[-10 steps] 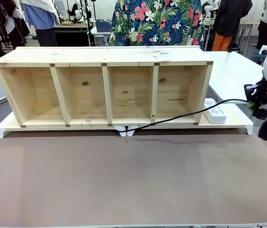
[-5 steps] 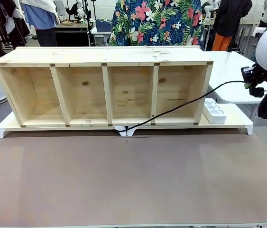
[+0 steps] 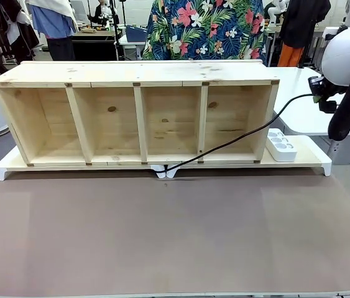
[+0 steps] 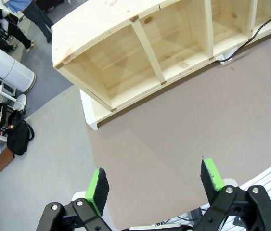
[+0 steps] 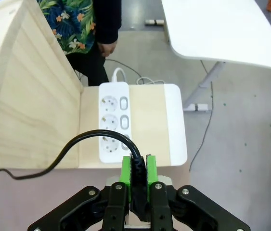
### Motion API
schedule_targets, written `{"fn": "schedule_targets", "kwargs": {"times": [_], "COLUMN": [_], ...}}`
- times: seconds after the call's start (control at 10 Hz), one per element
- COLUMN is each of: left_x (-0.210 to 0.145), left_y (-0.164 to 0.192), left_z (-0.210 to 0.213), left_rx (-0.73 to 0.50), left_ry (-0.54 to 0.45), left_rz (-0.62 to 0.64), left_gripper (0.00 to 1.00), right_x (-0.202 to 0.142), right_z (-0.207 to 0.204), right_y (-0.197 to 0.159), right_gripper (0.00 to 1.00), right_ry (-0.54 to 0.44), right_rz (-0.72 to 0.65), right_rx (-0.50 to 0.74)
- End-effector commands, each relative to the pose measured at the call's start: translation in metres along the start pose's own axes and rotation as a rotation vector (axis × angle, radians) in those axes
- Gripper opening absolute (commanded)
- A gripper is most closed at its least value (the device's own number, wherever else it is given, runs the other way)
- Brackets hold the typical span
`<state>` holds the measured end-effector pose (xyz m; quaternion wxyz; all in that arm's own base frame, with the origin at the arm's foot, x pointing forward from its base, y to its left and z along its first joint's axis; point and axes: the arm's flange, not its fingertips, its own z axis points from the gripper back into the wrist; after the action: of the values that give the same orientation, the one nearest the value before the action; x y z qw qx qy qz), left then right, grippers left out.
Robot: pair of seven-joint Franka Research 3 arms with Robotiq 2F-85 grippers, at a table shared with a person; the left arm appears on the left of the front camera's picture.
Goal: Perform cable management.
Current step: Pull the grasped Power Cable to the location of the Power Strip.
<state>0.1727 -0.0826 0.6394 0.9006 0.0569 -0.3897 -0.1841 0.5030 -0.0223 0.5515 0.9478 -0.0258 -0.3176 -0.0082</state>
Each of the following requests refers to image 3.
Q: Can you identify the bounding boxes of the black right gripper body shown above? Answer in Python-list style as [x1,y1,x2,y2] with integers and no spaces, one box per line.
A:
[308,76,346,114]

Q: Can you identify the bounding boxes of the black power cable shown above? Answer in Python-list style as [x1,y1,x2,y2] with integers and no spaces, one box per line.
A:
[155,93,316,174]

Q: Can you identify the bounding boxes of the white side table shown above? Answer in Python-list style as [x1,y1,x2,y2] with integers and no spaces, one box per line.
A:
[267,66,350,165]

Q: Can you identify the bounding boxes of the white wood-top desk riser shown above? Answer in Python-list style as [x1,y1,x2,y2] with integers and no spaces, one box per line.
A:
[165,135,333,179]
[0,145,166,181]

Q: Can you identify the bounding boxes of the white three-socket power strip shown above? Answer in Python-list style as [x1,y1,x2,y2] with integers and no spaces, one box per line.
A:
[266,128,298,163]

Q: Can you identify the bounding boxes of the bystander black top orange trousers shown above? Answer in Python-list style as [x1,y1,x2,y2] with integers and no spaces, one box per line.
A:
[277,0,331,68]

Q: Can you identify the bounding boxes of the white background desk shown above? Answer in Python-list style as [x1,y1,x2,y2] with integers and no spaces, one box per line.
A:
[264,22,284,66]

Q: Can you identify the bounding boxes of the bystander black and white jacket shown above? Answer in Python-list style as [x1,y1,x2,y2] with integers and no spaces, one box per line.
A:
[0,0,41,65]

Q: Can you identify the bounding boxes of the bystander blue shirt white shawl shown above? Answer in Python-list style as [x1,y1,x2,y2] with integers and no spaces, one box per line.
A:
[26,0,80,61]

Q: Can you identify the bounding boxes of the person in floral shirt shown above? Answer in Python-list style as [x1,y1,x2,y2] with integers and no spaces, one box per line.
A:
[142,0,269,61]

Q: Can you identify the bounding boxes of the dark background workbench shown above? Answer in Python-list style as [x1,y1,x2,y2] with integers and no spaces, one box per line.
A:
[71,29,117,61]

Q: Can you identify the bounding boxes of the four-compartment pine wood shelf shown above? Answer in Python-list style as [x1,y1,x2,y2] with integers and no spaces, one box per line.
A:
[0,60,281,168]

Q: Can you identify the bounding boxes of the distant bystander in black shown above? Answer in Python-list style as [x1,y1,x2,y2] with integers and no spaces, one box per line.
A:
[93,0,113,27]

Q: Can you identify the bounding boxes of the black tripod stand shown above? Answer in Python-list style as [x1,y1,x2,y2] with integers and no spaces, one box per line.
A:
[108,0,126,61]

